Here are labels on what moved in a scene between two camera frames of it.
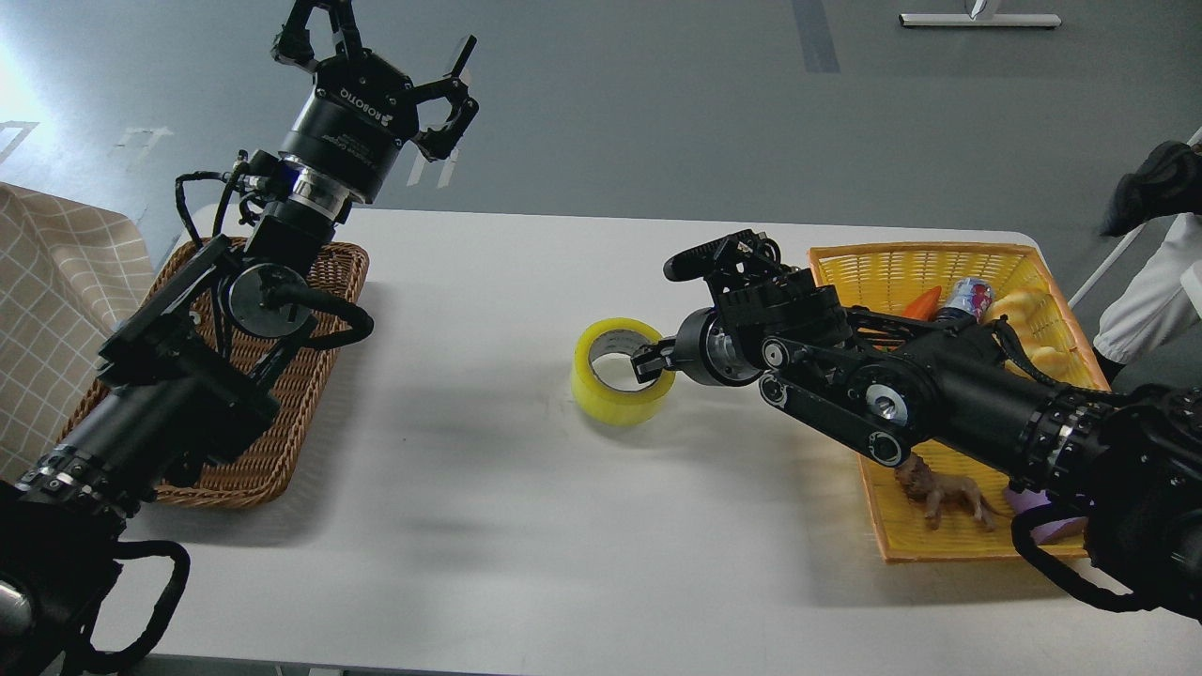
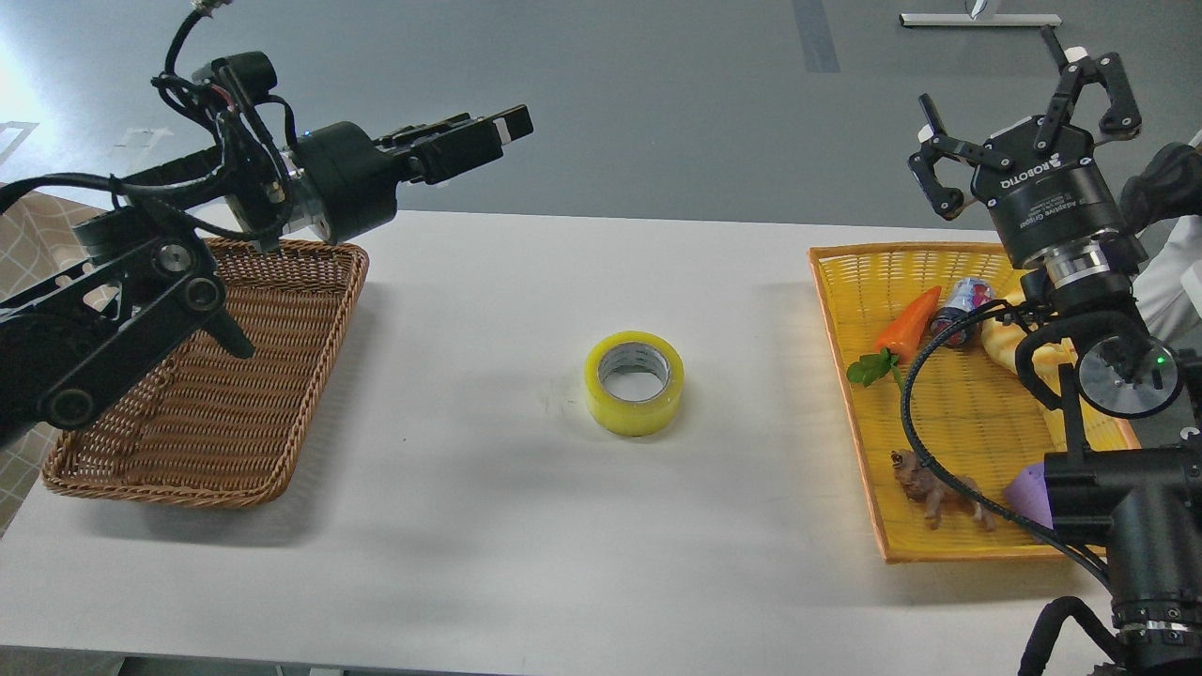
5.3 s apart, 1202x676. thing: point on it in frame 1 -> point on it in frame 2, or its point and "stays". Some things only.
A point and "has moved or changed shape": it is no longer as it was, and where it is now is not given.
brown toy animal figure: (917, 480) stays
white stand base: (985, 20) stays
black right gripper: (707, 349) -> (1043, 179)
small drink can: (971, 295) stays
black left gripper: (361, 111) -> (349, 183)
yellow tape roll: (612, 407) has moved or changed shape
